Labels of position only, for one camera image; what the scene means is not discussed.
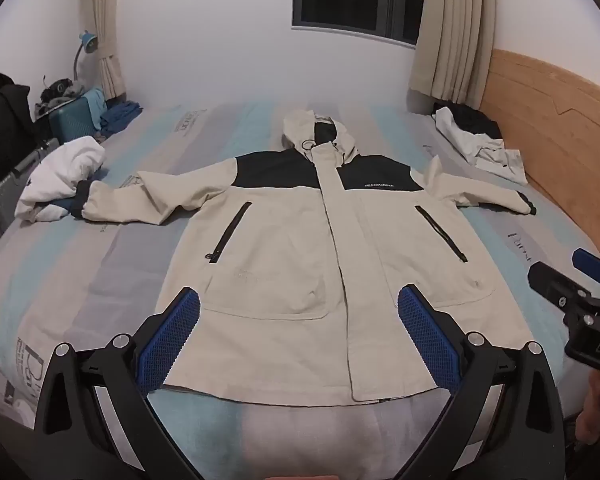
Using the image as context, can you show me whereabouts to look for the blue desk lamp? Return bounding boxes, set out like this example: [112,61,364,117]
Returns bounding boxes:
[72,31,99,83]

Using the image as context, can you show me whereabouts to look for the beige pleated curtain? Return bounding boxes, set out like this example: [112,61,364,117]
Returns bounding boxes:
[409,0,497,111]

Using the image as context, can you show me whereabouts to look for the dark blue clothes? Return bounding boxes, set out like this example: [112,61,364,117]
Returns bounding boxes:
[99,101,143,138]

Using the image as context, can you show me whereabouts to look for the beige tied curtain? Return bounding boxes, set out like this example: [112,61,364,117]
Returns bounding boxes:
[82,0,127,102]

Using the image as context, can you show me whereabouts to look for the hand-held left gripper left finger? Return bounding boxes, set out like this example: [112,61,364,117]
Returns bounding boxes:
[32,287,202,480]

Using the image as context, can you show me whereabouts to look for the beige and black hooded jacket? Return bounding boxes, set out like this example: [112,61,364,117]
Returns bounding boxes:
[71,110,538,406]

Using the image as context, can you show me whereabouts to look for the black backpack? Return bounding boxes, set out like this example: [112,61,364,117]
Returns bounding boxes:
[0,72,42,191]

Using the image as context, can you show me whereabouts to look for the teal suitcase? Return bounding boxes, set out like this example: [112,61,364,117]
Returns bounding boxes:
[47,91,106,142]

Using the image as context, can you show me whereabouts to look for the light blue cloth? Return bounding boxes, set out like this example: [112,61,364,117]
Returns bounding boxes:
[82,87,109,133]

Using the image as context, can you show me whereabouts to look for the wooden headboard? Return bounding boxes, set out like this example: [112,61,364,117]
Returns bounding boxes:
[480,49,600,256]

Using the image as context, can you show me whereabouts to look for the white crumpled garment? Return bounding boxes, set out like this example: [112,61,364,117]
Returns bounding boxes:
[432,106,528,186]

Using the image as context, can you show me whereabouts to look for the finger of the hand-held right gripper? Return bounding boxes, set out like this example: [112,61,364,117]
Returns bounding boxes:
[527,261,600,314]
[572,248,600,288]

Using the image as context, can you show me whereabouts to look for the grey clothes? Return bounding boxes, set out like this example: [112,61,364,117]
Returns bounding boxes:
[34,77,88,121]

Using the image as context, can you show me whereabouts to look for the bed with striped sheet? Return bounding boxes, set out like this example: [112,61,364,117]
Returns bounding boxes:
[0,100,600,480]

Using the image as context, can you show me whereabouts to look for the white and blue garment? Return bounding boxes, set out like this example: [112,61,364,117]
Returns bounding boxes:
[15,136,107,223]

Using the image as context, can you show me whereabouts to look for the black garment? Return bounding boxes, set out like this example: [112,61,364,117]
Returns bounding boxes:
[434,102,503,140]

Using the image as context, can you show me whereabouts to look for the silver suitcase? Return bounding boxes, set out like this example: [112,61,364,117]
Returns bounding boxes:
[0,140,61,238]

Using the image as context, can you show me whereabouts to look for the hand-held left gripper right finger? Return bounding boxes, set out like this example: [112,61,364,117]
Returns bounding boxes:
[397,284,567,480]

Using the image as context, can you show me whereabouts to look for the black headphones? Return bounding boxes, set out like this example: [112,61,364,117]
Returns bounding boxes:
[42,79,73,100]

